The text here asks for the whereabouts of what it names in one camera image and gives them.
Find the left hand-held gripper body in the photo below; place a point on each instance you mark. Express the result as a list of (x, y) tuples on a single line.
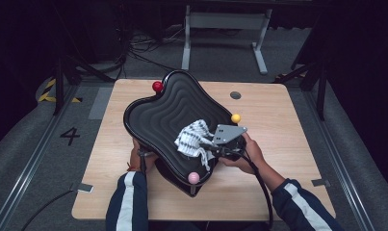
[(145, 152)]

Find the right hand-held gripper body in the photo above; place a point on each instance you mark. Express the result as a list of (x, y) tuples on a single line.
[(228, 134)]

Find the white dotted cloth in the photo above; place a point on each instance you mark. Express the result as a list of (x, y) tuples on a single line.
[(193, 138)]

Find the black wavy tray stand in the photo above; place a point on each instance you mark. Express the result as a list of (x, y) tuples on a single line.
[(159, 118)]

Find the person's right hand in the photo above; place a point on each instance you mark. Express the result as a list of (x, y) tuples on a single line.
[(251, 159)]

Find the dark round table grommet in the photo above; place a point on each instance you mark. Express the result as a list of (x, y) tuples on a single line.
[(235, 95)]

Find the grey tape piece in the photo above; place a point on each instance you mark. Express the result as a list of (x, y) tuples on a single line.
[(320, 183), (83, 187)]

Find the black tripod stand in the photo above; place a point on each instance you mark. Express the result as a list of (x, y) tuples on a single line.
[(321, 96), (59, 86)]

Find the grey metal stand frame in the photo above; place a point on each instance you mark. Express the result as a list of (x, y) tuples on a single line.
[(227, 20)]

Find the aluminium floor rail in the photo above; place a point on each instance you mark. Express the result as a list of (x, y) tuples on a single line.
[(342, 166), (31, 163)]

